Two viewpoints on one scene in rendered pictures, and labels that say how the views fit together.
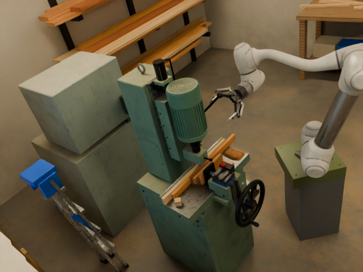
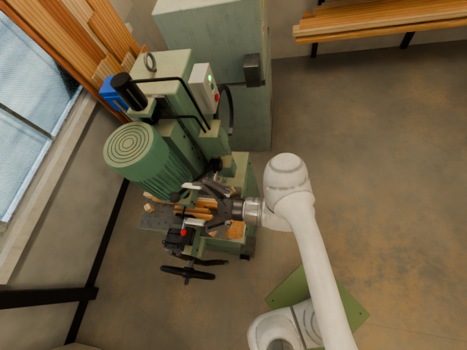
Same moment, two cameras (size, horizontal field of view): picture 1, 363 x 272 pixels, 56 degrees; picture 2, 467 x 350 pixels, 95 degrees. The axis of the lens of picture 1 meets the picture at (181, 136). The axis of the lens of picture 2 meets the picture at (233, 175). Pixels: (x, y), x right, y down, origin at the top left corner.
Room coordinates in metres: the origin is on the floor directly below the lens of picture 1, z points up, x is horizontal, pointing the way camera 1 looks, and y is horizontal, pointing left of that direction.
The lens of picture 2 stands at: (1.62, -0.61, 1.97)
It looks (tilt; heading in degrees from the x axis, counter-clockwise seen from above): 62 degrees down; 72
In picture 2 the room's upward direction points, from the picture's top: 24 degrees counter-clockwise
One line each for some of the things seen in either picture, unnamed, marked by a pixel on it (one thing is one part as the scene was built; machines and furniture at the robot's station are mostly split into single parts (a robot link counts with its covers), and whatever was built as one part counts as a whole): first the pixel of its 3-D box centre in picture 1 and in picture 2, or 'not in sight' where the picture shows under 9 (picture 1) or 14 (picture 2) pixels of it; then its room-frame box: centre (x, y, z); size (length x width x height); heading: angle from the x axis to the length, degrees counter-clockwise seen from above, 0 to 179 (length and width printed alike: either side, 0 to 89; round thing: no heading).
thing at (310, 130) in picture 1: (314, 137); (320, 320); (1.63, -0.82, 0.86); 0.18 x 0.16 x 0.22; 156
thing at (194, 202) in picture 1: (214, 183); (191, 225); (1.44, -0.12, 0.87); 0.61 x 0.30 x 0.06; 131
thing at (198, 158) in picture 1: (195, 155); (190, 193); (1.55, -0.05, 1.03); 0.14 x 0.07 x 0.09; 41
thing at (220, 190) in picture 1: (224, 183); (184, 239); (1.38, -0.18, 0.91); 0.15 x 0.14 x 0.09; 131
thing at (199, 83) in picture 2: not in sight; (205, 89); (1.87, 0.04, 1.40); 0.10 x 0.06 x 0.16; 41
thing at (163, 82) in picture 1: (161, 75); (137, 100); (1.64, 0.03, 1.54); 0.08 x 0.08 x 0.17; 41
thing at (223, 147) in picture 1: (206, 164); (205, 204); (1.57, -0.10, 0.92); 0.62 x 0.02 x 0.04; 131
